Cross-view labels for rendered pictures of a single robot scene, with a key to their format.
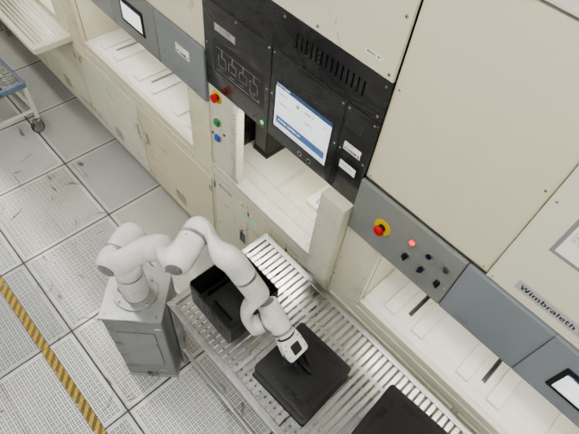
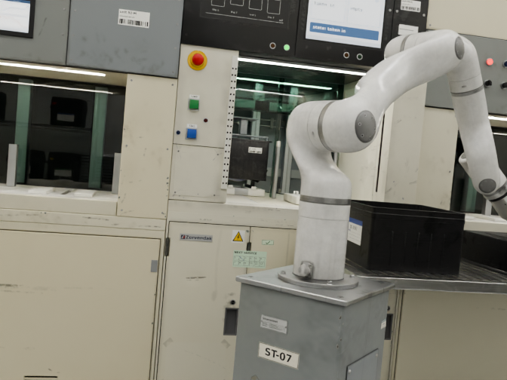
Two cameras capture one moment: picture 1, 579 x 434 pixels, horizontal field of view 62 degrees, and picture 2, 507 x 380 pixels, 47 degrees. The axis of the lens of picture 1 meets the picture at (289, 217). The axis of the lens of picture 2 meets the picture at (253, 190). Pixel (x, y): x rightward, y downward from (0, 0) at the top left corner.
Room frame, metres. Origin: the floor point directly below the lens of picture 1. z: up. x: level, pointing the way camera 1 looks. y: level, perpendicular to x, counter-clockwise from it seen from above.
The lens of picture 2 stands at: (0.23, 1.80, 1.03)
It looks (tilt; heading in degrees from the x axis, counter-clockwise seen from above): 3 degrees down; 309
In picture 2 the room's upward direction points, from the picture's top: 5 degrees clockwise
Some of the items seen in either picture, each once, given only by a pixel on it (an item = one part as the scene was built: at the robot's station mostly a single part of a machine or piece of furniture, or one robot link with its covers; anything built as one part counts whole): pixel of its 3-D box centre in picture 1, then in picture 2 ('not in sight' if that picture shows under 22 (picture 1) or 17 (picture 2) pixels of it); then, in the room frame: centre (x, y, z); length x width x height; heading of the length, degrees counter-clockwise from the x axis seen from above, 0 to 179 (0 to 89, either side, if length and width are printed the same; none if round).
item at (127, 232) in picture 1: (127, 251); (320, 151); (0.97, 0.63, 1.07); 0.19 x 0.12 x 0.24; 166
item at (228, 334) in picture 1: (234, 294); (397, 234); (0.95, 0.19, 0.85); 0.28 x 0.28 x 0.17; 49
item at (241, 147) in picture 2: not in sight; (241, 152); (1.93, -0.22, 1.06); 0.24 x 0.20 x 0.32; 50
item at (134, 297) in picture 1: (133, 282); (321, 241); (0.94, 0.64, 0.85); 0.19 x 0.19 x 0.18
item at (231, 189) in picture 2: not in sight; (238, 188); (1.93, -0.22, 0.89); 0.22 x 0.21 x 0.04; 140
